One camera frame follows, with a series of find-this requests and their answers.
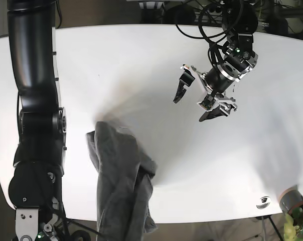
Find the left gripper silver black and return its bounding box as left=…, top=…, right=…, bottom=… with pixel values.
left=173, top=64, right=239, bottom=122

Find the grey T-shirt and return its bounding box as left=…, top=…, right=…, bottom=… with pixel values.
left=86, top=122, right=157, bottom=240

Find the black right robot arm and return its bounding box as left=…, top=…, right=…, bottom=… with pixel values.
left=7, top=1, right=68, bottom=240

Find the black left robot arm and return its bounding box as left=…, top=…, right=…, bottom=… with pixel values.
left=173, top=1, right=258, bottom=122

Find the right silver table grommet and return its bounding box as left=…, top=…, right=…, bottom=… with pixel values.
left=256, top=196, right=271, bottom=209

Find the grey plant pot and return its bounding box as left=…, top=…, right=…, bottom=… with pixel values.
left=278, top=187, right=303, bottom=214

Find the green potted plant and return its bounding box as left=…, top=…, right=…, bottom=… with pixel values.
left=283, top=207, right=303, bottom=241

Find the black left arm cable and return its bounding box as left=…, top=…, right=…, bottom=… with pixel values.
left=175, top=0, right=244, bottom=71

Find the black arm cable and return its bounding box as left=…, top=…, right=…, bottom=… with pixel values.
left=175, top=0, right=244, bottom=71
left=51, top=208, right=102, bottom=241

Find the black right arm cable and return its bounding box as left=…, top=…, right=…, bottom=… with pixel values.
left=51, top=208, right=102, bottom=241

